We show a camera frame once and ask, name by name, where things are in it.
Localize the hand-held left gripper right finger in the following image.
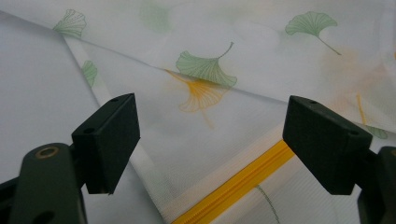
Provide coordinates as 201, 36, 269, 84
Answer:
282, 94, 374, 196

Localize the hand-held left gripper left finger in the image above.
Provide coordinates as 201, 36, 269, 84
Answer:
71, 92, 141, 196

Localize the white leaf-print mesh zipper bag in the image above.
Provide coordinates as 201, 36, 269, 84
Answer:
0, 0, 396, 224

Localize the light blue table mat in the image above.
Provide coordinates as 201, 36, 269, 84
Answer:
0, 10, 166, 224

